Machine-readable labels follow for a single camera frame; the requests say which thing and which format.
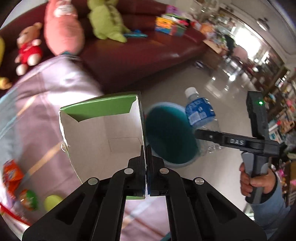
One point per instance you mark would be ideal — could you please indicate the long red plastic bag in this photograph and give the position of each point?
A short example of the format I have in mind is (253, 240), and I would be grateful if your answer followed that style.
(14, 216)

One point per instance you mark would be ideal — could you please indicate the green white cardboard box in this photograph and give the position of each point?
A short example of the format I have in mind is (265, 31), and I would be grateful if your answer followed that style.
(102, 134)

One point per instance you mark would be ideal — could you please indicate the blue grey trash bin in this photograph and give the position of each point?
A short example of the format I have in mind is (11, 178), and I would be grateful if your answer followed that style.
(170, 135)

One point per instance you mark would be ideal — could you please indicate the colourful toy box stack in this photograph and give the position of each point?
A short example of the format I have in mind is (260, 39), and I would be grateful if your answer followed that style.
(173, 25)

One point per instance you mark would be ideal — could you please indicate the clear plastic water bottle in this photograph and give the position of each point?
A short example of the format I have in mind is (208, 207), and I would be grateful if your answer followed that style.
(201, 116)

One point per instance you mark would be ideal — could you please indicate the yellow green round lid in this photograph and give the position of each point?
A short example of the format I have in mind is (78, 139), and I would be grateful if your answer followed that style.
(51, 201)

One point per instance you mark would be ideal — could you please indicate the right forearm blue sleeve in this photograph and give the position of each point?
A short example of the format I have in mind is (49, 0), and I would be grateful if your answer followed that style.
(272, 210)

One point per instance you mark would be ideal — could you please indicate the pink plaid tablecloth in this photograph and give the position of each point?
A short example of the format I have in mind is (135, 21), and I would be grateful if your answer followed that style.
(31, 135)

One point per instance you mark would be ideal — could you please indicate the pink carrot plush pillow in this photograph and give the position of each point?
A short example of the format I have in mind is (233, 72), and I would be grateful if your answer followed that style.
(62, 30)

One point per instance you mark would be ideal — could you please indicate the dark red leather sofa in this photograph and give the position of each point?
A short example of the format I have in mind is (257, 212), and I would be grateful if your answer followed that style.
(113, 65)

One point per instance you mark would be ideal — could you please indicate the yellow duck plush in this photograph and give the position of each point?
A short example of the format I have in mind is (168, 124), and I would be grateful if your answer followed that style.
(5, 82)

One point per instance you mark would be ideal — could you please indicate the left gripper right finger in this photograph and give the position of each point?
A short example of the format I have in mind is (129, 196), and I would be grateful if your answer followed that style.
(196, 210)

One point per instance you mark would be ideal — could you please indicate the blue toy on sofa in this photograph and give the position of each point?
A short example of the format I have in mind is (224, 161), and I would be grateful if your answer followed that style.
(135, 34)

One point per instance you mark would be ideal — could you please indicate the right hand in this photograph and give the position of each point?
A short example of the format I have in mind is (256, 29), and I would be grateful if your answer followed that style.
(247, 184)

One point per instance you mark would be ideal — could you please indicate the green dinosaur plush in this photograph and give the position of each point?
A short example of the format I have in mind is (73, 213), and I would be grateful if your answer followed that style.
(106, 20)

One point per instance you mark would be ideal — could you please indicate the teddy bear red shirt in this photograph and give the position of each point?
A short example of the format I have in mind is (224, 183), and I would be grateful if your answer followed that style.
(29, 48)

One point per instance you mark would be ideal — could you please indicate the wooden side table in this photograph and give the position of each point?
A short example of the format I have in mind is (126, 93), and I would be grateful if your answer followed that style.
(213, 56)

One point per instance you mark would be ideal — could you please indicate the orange snack wrapper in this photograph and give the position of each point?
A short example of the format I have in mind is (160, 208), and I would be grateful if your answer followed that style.
(12, 177)

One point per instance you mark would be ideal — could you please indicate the green orange jelly cup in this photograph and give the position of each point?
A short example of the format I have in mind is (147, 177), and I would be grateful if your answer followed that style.
(28, 200)

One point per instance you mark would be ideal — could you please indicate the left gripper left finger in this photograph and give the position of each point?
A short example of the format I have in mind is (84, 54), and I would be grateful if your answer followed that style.
(94, 211)

